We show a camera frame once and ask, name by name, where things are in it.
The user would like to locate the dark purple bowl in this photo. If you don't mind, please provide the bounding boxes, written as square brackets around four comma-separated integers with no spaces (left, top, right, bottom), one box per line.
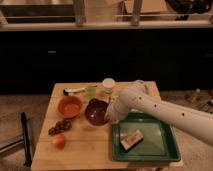
[85,99,108,126]

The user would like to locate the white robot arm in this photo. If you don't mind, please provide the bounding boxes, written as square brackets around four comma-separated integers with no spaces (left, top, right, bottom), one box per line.
[105,80,213,146]

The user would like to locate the white cup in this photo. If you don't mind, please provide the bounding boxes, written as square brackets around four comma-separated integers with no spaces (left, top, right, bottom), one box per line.
[102,78,115,93]

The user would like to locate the light green cup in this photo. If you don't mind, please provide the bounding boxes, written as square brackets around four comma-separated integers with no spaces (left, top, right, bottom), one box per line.
[85,86,96,99]

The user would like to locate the brown sponge block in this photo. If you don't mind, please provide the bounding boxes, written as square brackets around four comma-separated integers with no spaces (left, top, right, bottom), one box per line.
[121,130,144,151]

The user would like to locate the orange bowl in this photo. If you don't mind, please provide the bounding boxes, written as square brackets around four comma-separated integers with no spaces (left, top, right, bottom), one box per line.
[57,96,83,119]

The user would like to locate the bunch of dark grapes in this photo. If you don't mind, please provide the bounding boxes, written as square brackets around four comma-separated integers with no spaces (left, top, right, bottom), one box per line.
[48,119,71,136]

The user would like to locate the green plastic tray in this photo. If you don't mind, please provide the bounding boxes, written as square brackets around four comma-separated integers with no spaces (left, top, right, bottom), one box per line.
[112,112,181,162]

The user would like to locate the orange fruit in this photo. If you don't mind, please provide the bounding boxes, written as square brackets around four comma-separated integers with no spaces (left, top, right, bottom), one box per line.
[53,134,66,149]

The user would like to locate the black bar stand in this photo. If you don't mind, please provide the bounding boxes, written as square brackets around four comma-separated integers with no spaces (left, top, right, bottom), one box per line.
[21,112,32,167]

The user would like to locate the white handled brush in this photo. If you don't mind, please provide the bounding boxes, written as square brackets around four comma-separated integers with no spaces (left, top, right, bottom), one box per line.
[63,87,86,96]

